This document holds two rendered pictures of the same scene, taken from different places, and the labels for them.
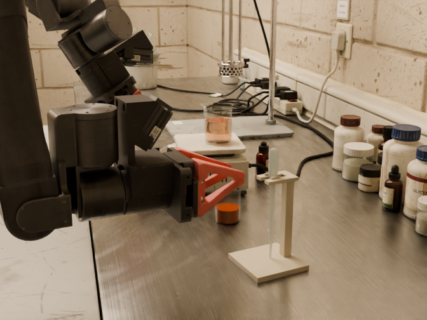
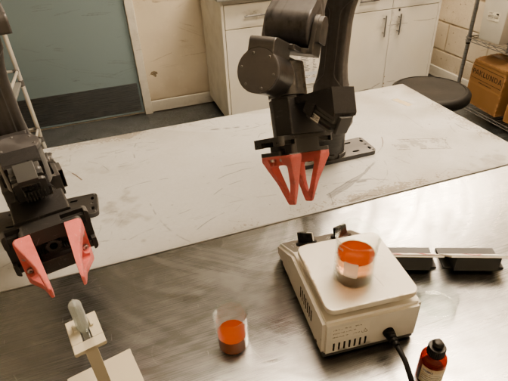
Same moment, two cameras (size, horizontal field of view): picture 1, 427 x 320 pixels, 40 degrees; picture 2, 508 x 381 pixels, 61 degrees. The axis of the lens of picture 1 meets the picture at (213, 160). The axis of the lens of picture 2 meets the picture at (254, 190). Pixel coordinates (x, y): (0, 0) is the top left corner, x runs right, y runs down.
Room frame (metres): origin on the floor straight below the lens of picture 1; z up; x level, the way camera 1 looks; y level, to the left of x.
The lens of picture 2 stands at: (0.89, -0.39, 1.39)
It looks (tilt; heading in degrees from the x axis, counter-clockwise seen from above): 34 degrees down; 87
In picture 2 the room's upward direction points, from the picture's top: 3 degrees counter-clockwise
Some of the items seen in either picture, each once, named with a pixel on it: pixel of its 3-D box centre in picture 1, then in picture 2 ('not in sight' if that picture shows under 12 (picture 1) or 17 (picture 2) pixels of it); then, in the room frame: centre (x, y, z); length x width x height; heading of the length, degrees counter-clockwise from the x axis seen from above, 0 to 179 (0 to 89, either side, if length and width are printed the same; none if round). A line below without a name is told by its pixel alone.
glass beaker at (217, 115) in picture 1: (216, 122); (354, 254); (1.03, -0.01, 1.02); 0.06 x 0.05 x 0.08; 89
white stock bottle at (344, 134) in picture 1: (349, 143); not in sight; (1.15, -0.27, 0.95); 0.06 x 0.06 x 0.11
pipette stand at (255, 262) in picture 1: (269, 220); (97, 359); (0.72, -0.07, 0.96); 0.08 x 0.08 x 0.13; 27
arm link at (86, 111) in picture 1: (63, 162); (29, 170); (0.61, 0.16, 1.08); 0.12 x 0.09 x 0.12; 117
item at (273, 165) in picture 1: (274, 165); (75, 317); (0.72, -0.08, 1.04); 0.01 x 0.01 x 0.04; 27
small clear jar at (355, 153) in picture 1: (358, 162); not in sight; (1.09, -0.28, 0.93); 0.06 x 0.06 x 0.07
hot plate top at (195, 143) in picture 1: (208, 143); (354, 269); (1.04, 0.01, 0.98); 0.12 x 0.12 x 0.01; 9
